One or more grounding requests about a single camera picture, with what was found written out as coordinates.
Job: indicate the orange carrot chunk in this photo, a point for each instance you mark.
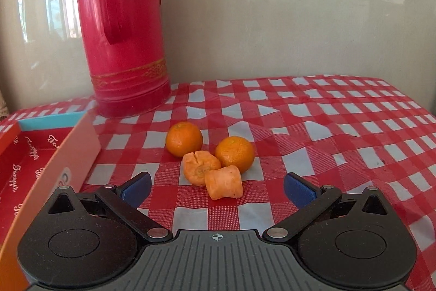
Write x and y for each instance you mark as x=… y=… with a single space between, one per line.
x=223 y=186
x=199 y=168

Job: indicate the red white checkered tablecloth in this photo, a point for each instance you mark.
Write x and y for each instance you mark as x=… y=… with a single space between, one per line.
x=306 y=141

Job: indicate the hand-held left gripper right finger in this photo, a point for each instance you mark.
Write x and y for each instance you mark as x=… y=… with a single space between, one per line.
x=299 y=190

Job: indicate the colourful cardboard box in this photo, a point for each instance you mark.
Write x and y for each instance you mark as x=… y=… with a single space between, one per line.
x=41 y=154

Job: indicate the orange tangerine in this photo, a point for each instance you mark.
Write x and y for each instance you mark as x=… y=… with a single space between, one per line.
x=184 y=139
x=235 y=153

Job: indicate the red thermos flask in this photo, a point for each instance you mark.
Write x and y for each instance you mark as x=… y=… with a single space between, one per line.
x=119 y=38

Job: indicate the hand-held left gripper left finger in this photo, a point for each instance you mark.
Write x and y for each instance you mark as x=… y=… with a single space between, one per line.
x=136 y=190

